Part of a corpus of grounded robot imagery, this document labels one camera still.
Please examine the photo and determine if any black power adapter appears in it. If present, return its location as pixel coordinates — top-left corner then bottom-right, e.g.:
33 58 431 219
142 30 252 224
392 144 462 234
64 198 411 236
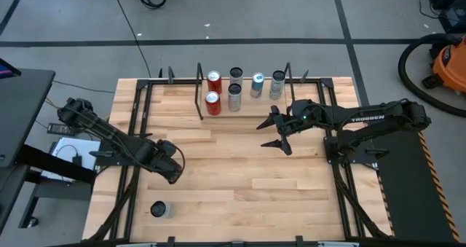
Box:
46 122 76 136

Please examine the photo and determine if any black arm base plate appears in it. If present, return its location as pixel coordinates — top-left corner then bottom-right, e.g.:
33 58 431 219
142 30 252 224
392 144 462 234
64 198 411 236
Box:
90 137 149 167
323 136 390 165

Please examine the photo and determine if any black desk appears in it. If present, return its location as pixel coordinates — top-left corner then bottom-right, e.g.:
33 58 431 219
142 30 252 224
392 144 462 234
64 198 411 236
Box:
0 68 98 233

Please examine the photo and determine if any orange shop vacuum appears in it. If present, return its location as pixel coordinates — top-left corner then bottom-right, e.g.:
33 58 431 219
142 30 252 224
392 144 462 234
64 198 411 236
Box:
422 35 466 95
397 33 466 118

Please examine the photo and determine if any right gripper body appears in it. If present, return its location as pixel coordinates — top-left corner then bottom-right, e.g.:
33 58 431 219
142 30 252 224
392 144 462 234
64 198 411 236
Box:
278 101 321 137

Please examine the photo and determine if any white blue Celsius can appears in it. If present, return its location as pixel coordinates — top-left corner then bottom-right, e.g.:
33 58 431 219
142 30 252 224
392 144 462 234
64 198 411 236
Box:
269 70 286 101

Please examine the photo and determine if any black yellow striped floor mat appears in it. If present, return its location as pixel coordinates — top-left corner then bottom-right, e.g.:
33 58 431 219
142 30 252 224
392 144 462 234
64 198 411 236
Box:
371 128 462 243

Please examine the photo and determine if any black metal table frame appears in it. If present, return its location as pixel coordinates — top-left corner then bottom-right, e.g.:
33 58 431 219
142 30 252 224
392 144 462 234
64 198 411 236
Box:
47 77 466 247

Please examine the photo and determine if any red soda can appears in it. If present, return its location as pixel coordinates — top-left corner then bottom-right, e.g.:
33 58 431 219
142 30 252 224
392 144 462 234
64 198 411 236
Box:
206 70 223 95
204 90 222 116

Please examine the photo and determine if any long black floor cable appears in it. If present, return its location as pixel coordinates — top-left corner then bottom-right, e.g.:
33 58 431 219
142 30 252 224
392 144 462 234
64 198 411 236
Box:
108 0 152 79

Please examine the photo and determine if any white Celsius Tropical Vibe can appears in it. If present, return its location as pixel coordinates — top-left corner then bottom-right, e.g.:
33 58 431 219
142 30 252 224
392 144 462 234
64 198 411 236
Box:
227 83 242 113

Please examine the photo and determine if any black equipment case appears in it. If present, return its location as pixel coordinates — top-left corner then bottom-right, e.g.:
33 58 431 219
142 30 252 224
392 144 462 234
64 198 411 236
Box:
427 0 466 35

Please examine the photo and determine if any dark laptop screen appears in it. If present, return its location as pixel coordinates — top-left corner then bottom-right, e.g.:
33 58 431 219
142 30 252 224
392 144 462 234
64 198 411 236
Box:
0 57 22 80

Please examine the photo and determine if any silver blue Red Bull can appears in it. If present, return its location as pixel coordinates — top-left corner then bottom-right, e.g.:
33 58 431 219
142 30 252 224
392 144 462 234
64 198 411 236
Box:
250 71 266 99

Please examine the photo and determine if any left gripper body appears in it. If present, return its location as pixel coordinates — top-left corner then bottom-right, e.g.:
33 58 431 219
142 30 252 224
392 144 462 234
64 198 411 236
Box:
152 139 183 175

